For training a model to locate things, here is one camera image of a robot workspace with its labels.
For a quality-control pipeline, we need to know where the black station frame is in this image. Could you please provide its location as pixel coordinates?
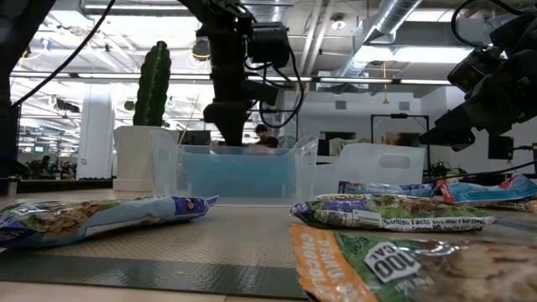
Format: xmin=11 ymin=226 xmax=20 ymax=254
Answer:
xmin=370 ymin=112 xmax=431 ymax=173
xmin=247 ymin=107 xmax=300 ymax=148

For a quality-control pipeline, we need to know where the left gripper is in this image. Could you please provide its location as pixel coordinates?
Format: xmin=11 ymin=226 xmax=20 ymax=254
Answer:
xmin=203 ymin=18 xmax=280 ymax=147

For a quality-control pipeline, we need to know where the thin black table cable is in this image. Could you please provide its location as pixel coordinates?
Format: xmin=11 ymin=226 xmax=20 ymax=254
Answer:
xmin=423 ymin=161 xmax=537 ymax=182

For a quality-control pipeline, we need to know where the person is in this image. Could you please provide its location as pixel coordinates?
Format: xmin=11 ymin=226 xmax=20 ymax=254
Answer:
xmin=28 ymin=154 xmax=58 ymax=178
xmin=253 ymin=123 xmax=280 ymax=148
xmin=383 ymin=131 xmax=420 ymax=148

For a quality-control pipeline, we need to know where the black aluminium table frame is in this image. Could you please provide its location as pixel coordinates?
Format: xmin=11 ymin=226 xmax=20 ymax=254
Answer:
xmin=16 ymin=178 xmax=114 ymax=194

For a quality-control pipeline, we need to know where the black ceiling dome fixture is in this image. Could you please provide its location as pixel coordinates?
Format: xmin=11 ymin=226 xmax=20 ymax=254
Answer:
xmin=191 ymin=37 xmax=212 ymax=62

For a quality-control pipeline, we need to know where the blue plastic bin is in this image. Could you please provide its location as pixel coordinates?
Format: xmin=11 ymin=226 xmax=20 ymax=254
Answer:
xmin=180 ymin=145 xmax=297 ymax=198

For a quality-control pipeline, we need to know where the orange green granola bar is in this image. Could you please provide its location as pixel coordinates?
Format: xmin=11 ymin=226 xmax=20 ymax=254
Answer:
xmin=289 ymin=224 xmax=537 ymax=302

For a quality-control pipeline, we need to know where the green purple granola bar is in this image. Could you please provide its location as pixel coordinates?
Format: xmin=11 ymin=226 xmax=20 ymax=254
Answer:
xmin=289 ymin=193 xmax=496 ymax=233

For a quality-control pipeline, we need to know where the clear plastic bin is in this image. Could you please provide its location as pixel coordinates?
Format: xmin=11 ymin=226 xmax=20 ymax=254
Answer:
xmin=150 ymin=129 xmax=320 ymax=206

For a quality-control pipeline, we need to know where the white hexagonal planter pot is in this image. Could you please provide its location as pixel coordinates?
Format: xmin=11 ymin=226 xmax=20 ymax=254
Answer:
xmin=112 ymin=125 xmax=181 ymax=193

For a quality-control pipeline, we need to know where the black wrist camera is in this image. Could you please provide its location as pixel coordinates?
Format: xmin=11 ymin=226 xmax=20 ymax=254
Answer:
xmin=446 ymin=47 xmax=498 ymax=94
xmin=250 ymin=21 xmax=291 ymax=69

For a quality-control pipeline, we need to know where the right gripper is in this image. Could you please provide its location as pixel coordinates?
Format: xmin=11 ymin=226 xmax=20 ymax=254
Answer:
xmin=419 ymin=39 xmax=537 ymax=153

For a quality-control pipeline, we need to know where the dark monitor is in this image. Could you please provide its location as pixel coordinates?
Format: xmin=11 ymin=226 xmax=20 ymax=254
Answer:
xmin=317 ymin=131 xmax=357 ymax=157
xmin=179 ymin=129 xmax=212 ymax=147

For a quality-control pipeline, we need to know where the green cactus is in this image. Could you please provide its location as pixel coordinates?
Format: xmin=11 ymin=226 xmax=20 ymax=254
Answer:
xmin=133 ymin=40 xmax=173 ymax=128

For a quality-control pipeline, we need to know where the frosted plastic bin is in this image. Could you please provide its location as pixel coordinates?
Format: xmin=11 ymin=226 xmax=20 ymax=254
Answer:
xmin=312 ymin=143 xmax=427 ymax=196

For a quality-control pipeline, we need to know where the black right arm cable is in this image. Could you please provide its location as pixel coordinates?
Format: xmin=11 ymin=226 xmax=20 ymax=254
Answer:
xmin=451 ymin=0 xmax=525 ymax=48

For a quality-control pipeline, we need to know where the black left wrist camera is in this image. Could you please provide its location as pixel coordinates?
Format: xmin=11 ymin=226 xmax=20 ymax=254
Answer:
xmin=250 ymin=21 xmax=291 ymax=69

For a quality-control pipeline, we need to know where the light blue red-ended granola bar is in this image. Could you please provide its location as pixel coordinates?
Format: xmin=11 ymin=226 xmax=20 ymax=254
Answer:
xmin=438 ymin=174 xmax=537 ymax=205

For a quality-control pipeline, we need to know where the long ceiling light strip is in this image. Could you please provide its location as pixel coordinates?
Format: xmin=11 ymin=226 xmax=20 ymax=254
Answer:
xmin=10 ymin=71 xmax=453 ymax=86

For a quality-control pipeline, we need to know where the translucent mat with dark border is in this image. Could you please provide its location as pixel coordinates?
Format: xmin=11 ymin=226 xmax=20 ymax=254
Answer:
xmin=0 ymin=196 xmax=537 ymax=301

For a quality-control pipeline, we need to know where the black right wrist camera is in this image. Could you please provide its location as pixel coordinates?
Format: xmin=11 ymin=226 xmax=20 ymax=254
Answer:
xmin=446 ymin=47 xmax=498 ymax=94

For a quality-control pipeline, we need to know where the blue purple granola bar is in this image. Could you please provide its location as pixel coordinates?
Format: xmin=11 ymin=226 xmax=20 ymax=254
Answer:
xmin=0 ymin=195 xmax=219 ymax=252

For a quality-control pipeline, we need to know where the black cabinet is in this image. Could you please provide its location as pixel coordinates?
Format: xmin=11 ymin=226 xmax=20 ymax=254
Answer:
xmin=0 ymin=102 xmax=22 ymax=180

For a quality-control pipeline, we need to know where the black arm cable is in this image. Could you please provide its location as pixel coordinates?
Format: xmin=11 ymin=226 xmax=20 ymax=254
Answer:
xmin=10 ymin=0 xmax=304 ymax=129
xmin=451 ymin=0 xmax=525 ymax=48

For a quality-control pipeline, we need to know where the white pillar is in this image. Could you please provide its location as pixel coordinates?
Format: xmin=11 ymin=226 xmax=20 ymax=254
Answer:
xmin=76 ymin=83 xmax=115 ymax=180

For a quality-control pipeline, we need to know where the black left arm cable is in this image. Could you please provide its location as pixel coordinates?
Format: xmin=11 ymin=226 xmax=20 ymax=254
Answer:
xmin=10 ymin=0 xmax=304 ymax=129

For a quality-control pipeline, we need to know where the black monitor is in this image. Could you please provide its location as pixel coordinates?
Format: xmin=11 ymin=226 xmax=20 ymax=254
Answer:
xmin=487 ymin=134 xmax=515 ymax=161

